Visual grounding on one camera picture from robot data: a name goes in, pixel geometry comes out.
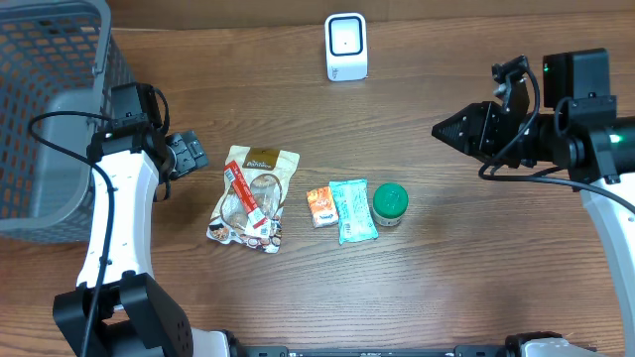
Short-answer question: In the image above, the teal snack packet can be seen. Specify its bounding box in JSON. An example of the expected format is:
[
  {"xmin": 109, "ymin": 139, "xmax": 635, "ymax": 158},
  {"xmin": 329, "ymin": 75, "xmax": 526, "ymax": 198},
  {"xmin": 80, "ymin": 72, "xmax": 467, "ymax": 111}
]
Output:
[{"xmin": 329, "ymin": 178, "xmax": 378, "ymax": 245}]

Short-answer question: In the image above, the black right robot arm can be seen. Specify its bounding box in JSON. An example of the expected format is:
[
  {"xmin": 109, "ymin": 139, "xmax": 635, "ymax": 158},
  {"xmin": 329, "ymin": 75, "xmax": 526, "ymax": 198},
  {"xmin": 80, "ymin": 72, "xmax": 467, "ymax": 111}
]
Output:
[{"xmin": 432, "ymin": 49, "xmax": 634, "ymax": 355}]

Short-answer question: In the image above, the orange juice carton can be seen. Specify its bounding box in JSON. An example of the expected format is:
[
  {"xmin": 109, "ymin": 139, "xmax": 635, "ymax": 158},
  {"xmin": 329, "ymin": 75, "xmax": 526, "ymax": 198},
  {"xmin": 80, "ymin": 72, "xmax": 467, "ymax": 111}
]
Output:
[{"xmin": 307, "ymin": 186, "xmax": 338, "ymax": 228}]

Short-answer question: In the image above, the green lid jar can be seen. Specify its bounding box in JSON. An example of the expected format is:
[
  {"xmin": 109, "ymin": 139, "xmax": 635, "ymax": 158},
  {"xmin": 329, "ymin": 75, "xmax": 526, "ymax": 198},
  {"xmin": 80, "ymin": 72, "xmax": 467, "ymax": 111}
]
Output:
[{"xmin": 372, "ymin": 182, "xmax": 409, "ymax": 227}]

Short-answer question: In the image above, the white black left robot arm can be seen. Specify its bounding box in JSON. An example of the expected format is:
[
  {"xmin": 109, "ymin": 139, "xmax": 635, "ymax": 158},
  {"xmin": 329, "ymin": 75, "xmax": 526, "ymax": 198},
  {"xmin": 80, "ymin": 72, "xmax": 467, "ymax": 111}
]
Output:
[{"xmin": 53, "ymin": 82, "xmax": 246, "ymax": 356}]

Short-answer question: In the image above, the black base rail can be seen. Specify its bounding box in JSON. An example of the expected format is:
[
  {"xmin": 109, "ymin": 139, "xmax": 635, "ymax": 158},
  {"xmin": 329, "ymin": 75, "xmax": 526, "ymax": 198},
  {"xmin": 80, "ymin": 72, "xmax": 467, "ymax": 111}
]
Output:
[{"xmin": 245, "ymin": 345, "xmax": 508, "ymax": 357}]

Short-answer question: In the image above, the grey plastic mesh basket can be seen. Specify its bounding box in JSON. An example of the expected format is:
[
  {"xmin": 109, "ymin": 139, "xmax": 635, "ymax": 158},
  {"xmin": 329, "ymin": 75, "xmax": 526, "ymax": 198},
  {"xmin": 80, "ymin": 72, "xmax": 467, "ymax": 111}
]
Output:
[{"xmin": 1, "ymin": 0, "xmax": 134, "ymax": 243}]

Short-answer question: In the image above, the red white snack packet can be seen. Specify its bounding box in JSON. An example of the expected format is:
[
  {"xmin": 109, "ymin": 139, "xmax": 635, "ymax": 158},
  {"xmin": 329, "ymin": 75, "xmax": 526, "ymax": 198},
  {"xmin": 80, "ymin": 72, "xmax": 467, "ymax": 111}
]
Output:
[{"xmin": 206, "ymin": 145, "xmax": 300, "ymax": 254}]

